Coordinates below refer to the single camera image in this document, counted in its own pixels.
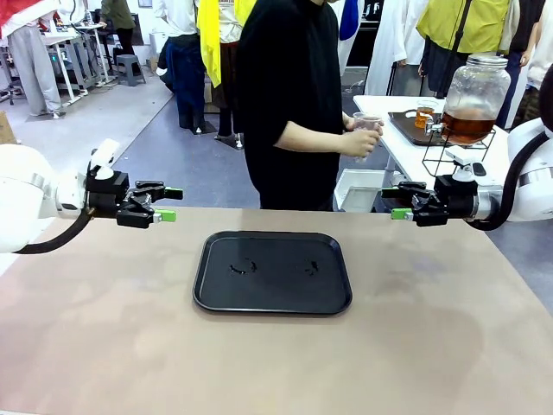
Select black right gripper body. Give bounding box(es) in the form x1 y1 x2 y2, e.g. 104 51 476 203
433 174 480 218

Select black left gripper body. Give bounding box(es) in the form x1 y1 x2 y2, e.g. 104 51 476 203
84 169 130 217

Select clear plastic iced cup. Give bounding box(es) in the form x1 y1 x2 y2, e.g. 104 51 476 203
352 111 385 164

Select person's right forearm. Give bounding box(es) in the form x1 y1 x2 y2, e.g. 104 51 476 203
274 119 346 155

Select cup of amber tea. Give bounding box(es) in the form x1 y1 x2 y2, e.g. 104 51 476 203
414 99 439 131

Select glass drink dispenser jar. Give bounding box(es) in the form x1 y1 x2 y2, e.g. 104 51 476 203
439 53 512 147

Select person's right hand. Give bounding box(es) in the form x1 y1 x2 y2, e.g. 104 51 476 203
340 127 384 159

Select white serving table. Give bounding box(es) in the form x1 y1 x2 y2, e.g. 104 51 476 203
352 93 519 183

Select white plastic bin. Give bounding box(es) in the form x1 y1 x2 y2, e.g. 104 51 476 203
334 167 393 214

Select brown serving tray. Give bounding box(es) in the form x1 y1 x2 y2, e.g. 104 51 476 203
387 109 460 148

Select mannequin dark blue clothes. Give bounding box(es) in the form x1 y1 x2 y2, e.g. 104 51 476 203
156 35 209 131

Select brown cardboard piece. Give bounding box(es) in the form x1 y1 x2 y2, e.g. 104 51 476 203
0 109 22 147

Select grey plastic stool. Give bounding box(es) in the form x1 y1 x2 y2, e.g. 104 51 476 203
113 53 148 87

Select mannequin grey trousers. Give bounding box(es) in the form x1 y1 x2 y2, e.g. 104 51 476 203
7 24 65 118

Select white long garment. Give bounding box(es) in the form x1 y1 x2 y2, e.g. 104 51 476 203
364 0 429 98

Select black plastic tray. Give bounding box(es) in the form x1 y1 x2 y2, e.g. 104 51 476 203
192 230 353 316

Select white workbench desk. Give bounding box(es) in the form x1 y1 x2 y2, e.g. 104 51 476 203
40 22 112 105

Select yellow hanging cloth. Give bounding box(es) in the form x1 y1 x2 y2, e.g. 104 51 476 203
196 0 244 91

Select yellow-green jacket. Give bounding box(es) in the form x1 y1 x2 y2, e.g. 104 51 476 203
414 0 518 56

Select person dark green top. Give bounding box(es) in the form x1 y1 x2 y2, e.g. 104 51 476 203
99 0 138 58

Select person's body in black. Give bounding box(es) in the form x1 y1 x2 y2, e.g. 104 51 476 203
232 0 346 212

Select blue white hanging cloth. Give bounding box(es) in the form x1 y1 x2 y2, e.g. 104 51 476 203
338 0 363 43

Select black wire dispenser stand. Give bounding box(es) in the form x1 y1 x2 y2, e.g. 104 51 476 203
421 128 498 178

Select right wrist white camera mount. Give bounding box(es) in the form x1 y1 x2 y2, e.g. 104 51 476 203
444 145 488 182

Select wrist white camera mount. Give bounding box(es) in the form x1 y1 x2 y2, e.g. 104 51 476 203
88 137 121 181
444 145 488 182

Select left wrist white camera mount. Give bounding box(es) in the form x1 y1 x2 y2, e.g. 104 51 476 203
88 137 121 181

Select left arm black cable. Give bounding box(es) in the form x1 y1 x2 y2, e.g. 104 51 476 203
15 206 94 255

